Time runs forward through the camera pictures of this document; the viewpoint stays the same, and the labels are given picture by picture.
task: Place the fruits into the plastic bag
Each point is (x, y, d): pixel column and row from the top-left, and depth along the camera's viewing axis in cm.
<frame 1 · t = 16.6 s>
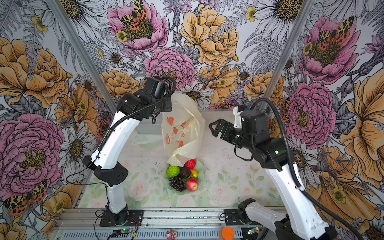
left hand: (165, 107, 71), fingers closed
right hand: (215, 134, 62), fingers open
light green wavy plate: (200, 172, 86), point 6 cm above the table
crinkled red fruit: (190, 163, 85), point 10 cm above the table
red pink apple: (192, 184, 77), point 10 cm above the table
green bumpy fruit: (173, 171, 81), point 10 cm above the table
dark brown fruit: (185, 172, 81), point 10 cm above the table
dark purple grape bunch: (177, 183, 80), point 8 cm above the table
small yellow orange mango: (194, 173, 85), point 6 cm above the table

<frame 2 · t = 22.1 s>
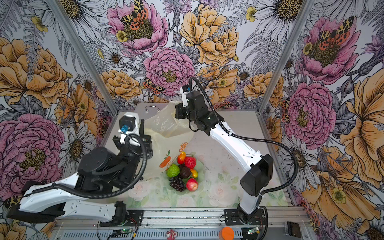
left hand: (143, 126, 51), fingers closed
right hand: (176, 110, 75), fingers closed
orange red mango: (181, 158, 85), point 12 cm above the table
the other named things where they were.

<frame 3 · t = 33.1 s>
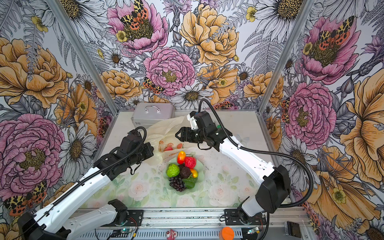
left hand: (152, 152, 77), fingers closed
right hand: (181, 140, 75), fingers open
translucent yellow plastic bag: (162, 137, 78), point 25 cm above the table
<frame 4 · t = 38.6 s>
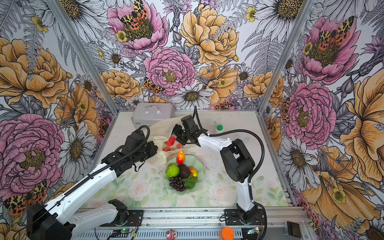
left hand: (157, 151, 80), fingers closed
right hand: (170, 138, 90), fingers open
crinkled red fruit: (171, 142, 99), point 5 cm above the table
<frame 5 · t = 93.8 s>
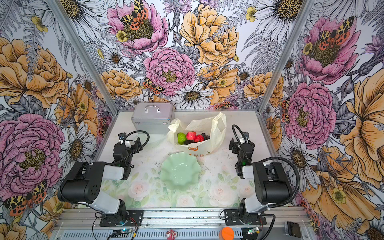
left hand: (131, 142, 94), fingers open
right hand: (239, 142, 94), fingers open
crinkled red fruit: (199, 138, 100), point 7 cm above the table
green bumpy fruit: (183, 138, 101), point 6 cm above the table
translucent yellow plastic bag: (199, 149, 84), point 16 cm above the table
